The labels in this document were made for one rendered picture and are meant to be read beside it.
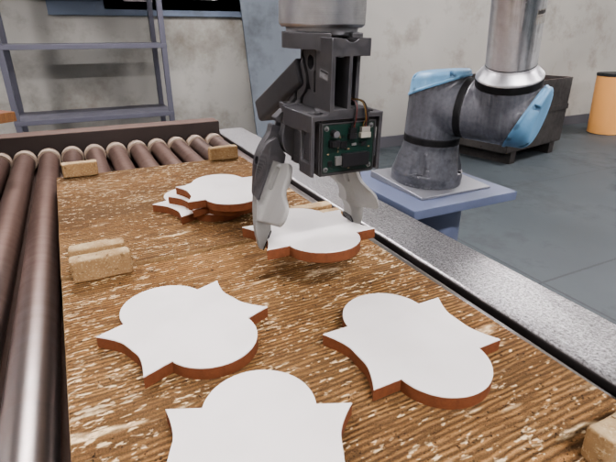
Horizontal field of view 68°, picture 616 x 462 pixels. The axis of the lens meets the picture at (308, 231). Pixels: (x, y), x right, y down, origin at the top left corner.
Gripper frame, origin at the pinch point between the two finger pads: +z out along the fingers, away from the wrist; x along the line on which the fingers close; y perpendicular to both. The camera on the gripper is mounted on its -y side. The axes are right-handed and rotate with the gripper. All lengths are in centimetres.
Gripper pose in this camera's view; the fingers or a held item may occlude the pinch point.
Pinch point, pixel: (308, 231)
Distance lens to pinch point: 50.3
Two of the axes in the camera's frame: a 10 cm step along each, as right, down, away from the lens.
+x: 8.9, -1.7, 4.2
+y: 4.5, 3.8, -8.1
